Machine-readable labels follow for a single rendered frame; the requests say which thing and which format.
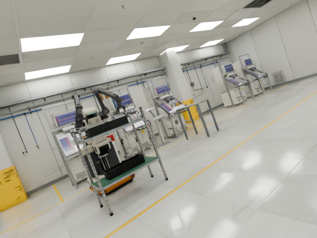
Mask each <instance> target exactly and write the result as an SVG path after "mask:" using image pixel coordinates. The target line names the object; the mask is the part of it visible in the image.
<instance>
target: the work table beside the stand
mask: <svg viewBox="0 0 317 238"><path fill-rule="evenodd" d="M205 101H207V103H208V106H209V109H210V112H211V115H212V118H213V121H214V123H215V126H216V129H217V131H219V128H218V125H217V122H216V119H215V116H214V113H213V110H212V108H211V105H210V102H209V99H205V100H203V101H200V102H196V103H193V104H190V105H187V106H184V107H182V108H179V109H177V110H176V112H177V115H178V117H179V120H180V123H181V126H182V128H183V131H184V134H185V137H186V140H188V136H187V133H186V131H185V128H184V125H183V122H182V119H181V117H180V114H179V110H182V109H185V108H187V110H188V113H189V115H190V118H191V121H192V124H193V127H194V130H195V133H196V134H198V132H197V129H196V126H195V124H194V121H193V118H192V115H191V112H190V109H189V107H191V106H194V105H197V108H198V111H199V114H200V117H201V120H202V123H203V125H204V128H205V131H206V133H207V136H208V137H210V135H209V132H208V129H207V126H206V123H205V120H204V118H203V115H202V112H201V110H200V106H199V104H200V103H202V102H205Z"/></svg>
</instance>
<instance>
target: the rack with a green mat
mask: <svg viewBox="0 0 317 238"><path fill-rule="evenodd" d="M139 109H140V112H141V115H142V118H141V119H137V120H134V121H133V120H132V117H131V115H130V113H129V112H128V113H127V114H128V117H129V119H130V122H129V123H127V124H125V125H122V126H119V127H117V128H114V129H112V130H109V131H106V132H104V133H101V134H99V135H96V136H93V137H90V138H87V139H83V136H82V133H81V131H80V129H77V132H78V134H79V137H80V139H81V141H79V142H78V141H77V139H76V136H75V134H74V132H71V134H72V136H73V139H74V141H75V144H76V147H77V149H78V151H79V154H80V156H81V159H82V161H83V164H84V167H85V169H86V172H87V174H88V177H89V179H90V182H91V184H92V187H93V190H94V192H95V195H96V197H97V199H98V202H99V204H100V208H102V207H103V204H102V202H101V200H100V197H99V195H98V192H97V190H96V189H98V190H100V191H101V193H102V196H103V198H104V201H105V203H106V206H107V208H108V211H109V214H110V216H112V215H113V212H112V210H111V208H110V205H109V203H108V200H107V197H106V195H105V192H104V189H106V188H108V187H110V186H112V185H114V184H115V183H117V182H119V181H121V180H123V179H125V178H127V177H128V176H130V175H132V174H134V173H136V172H137V171H139V170H141V169H143V168H145V167H148V169H149V172H150V175H151V177H154V176H153V174H152V171H151V168H150V164H152V163H154V162H156V161H157V160H158V161H159V163H160V166H161V169H162V171H163V174H164V177H165V179H166V180H168V177H167V174H166V172H165V169H164V166H163V164H162V161H161V158H160V155H159V153H158V150H157V148H156V145H155V142H154V139H153V137H152V134H151V131H150V128H149V126H148V123H147V120H146V118H145V115H144V113H143V110H142V107H140V108H139ZM142 120H144V123H145V126H146V129H147V131H148V133H149V136H150V139H151V142H152V145H153V147H154V150H155V153H156V155H157V157H150V156H146V155H145V152H144V149H143V147H142V144H141V142H140V139H139V136H138V134H137V131H136V128H135V126H134V123H137V122H139V121H142ZM129 125H132V127H133V130H134V132H135V135H136V138H137V140H138V143H139V146H140V148H141V151H142V154H143V156H144V159H145V162H144V163H142V164H140V165H138V166H136V167H134V168H132V169H130V170H129V171H127V172H125V173H123V174H121V175H119V176H117V177H115V178H114V179H112V180H107V179H106V178H105V177H104V178H102V179H99V177H98V174H97V171H96V169H95V167H94V164H93V162H92V159H91V156H90V154H89V151H88V149H87V146H86V144H85V143H86V142H89V141H91V140H93V139H96V138H98V137H101V136H104V135H106V134H109V133H111V132H114V131H117V130H119V129H122V128H124V127H127V126H129ZM79 144H83V147H84V150H85V152H86V155H87V157H88V160H89V162H90V165H91V168H92V170H93V173H94V175H95V178H96V180H97V181H96V182H93V180H92V177H91V175H90V172H89V169H88V167H87V164H86V162H85V159H84V157H83V154H82V151H81V149H80V146H79Z"/></svg>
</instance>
